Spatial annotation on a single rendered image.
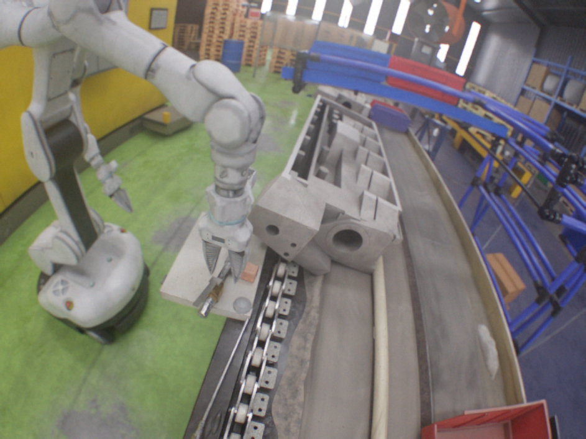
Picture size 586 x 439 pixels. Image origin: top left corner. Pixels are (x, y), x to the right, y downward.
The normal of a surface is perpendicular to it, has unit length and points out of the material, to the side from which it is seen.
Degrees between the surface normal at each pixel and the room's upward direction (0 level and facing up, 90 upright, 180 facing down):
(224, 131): 93
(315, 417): 0
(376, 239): 90
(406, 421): 0
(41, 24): 92
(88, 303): 34
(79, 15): 102
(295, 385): 44
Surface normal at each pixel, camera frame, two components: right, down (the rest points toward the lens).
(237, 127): -0.07, 0.63
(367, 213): 0.29, -0.45
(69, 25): -0.06, 0.85
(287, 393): -0.11, -0.81
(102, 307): 0.71, -0.02
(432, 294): 0.21, -0.75
